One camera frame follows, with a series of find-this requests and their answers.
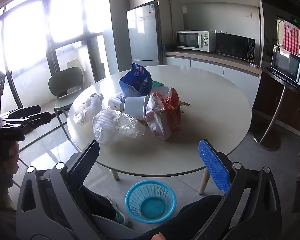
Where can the kitchen counter with cabinets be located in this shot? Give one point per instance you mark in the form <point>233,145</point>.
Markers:
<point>215,65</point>

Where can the person's left leg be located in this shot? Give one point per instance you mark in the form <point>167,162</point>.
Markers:
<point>100,202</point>

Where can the small white box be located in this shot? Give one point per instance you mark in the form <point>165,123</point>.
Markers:
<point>116,102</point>

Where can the round white table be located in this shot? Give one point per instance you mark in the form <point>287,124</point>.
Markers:
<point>202,105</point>

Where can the grey metal chair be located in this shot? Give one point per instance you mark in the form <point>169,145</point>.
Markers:
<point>65,80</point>

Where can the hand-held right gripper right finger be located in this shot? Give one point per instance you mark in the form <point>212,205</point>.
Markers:
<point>215,166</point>

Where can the teal white sneaker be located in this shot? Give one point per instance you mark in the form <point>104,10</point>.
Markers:
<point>118,215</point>

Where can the blue snack bag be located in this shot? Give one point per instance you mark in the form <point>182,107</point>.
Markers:
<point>137,80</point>

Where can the silver refrigerator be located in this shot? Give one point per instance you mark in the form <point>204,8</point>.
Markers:
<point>142,37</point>

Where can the red checkered cloth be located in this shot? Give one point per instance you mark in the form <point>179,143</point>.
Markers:
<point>291,40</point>

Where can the wooden counter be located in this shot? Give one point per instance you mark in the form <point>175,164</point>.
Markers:
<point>295,110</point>

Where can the green yellow sponge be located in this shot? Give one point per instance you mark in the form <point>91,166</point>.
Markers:
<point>157,83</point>

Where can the orange white plastic bag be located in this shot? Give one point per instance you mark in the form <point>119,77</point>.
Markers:
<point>165,115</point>

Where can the white plastic cup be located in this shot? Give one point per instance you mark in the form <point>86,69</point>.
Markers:
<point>161,91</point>
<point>136,107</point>

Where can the person's right leg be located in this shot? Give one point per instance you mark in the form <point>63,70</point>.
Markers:
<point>195,212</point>

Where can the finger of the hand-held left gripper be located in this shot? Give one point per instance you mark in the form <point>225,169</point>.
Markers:
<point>25,111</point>
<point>37,120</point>

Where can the glass window wall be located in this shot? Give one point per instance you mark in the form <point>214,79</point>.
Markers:
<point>40,30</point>

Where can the blue plastic basket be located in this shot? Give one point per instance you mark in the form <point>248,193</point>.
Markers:
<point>150,211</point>

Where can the green exit sign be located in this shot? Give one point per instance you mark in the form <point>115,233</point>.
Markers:
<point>295,20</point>

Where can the person's right hand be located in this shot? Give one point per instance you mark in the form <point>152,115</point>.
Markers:
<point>159,237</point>

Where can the person's left forearm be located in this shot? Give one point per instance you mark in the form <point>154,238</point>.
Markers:
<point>11,202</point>

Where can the white microwave oven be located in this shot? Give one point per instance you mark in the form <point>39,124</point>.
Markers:
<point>287,66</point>
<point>190,40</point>

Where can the person's left hand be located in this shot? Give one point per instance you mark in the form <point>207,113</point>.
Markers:
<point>13,165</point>

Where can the clear printed plastic wrapper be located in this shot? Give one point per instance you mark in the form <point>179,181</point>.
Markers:
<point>185,104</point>

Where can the white wall switch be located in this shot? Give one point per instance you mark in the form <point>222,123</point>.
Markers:
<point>248,14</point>

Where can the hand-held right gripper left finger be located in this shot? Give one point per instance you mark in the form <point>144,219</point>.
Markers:
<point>83,165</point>

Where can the person's leg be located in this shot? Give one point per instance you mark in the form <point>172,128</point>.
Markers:
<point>100,202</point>
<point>195,212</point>

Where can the black microwave oven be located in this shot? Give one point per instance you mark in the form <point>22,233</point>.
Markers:
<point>233,46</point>

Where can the clear plastic bottle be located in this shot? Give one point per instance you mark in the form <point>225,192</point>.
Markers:
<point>115,126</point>

